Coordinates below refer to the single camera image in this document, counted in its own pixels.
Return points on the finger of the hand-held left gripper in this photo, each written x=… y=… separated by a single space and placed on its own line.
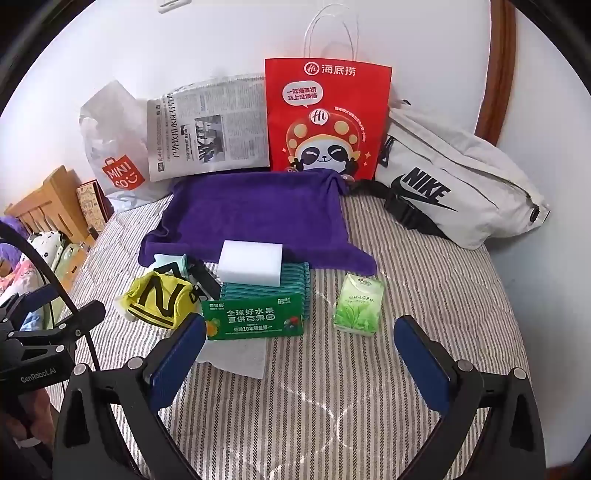
x=27 y=300
x=69 y=321

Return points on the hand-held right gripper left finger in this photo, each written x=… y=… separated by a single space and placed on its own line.
x=178 y=360

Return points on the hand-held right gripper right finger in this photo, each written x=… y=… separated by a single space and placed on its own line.
x=422 y=364

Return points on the white tissue paper sheet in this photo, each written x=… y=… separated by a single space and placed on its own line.
x=240 y=357

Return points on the green printed wipe packet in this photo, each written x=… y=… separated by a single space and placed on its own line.
x=254 y=318

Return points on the light green tissue pack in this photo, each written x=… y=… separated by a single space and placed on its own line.
x=358 y=302

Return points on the white sponge block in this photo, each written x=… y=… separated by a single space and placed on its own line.
x=249 y=261

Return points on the purple towel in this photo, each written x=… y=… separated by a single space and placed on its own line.
x=249 y=212

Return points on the printed white quilt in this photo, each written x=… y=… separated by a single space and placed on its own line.
x=44 y=251

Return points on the yellow black printed cloth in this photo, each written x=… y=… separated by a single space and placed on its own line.
x=152 y=300

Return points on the light teal cloth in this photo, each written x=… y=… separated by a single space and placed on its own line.
x=178 y=265

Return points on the wooden headboard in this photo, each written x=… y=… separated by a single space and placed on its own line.
x=51 y=198

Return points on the patterned box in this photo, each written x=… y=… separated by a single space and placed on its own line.
x=94 y=207

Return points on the white plastic shopping bag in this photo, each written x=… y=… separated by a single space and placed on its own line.
x=106 y=138

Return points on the white waist bag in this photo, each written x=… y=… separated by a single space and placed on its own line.
x=471 y=184

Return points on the newspaper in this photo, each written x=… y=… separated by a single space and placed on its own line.
x=207 y=129

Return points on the red panda paper bag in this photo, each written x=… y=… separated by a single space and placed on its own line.
x=323 y=115

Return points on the wooden door frame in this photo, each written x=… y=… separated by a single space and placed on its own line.
x=501 y=69

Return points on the white wall socket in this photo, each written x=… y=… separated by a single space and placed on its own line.
x=173 y=4

